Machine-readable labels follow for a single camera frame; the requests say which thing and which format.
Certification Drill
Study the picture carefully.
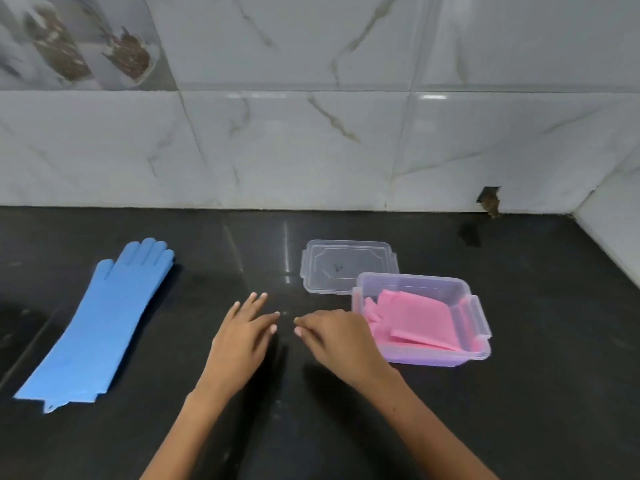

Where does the person's left hand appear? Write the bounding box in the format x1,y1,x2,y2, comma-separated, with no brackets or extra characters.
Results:
199,293,281,396

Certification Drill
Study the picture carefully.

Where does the person's right hand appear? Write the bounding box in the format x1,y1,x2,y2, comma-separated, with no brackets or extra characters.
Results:
293,309,402,391

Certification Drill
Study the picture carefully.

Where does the person's right forearm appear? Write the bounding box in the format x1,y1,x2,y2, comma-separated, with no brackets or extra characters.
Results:
371,367,501,480

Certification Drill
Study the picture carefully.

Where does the person's left forearm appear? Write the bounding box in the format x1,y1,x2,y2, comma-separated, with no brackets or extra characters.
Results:
140,384,237,480

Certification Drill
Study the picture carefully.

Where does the clear plastic lid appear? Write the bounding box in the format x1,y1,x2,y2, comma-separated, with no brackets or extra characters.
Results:
300,239,400,296

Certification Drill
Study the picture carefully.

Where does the pink rubber glove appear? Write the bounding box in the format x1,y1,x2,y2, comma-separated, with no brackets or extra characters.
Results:
362,289,455,352

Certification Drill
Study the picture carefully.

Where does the blue rubber glove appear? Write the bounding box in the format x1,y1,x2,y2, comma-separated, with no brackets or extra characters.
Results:
13,238,176,414

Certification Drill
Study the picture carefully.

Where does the clear plastic container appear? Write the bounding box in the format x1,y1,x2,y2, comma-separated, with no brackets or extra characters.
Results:
351,272,493,368

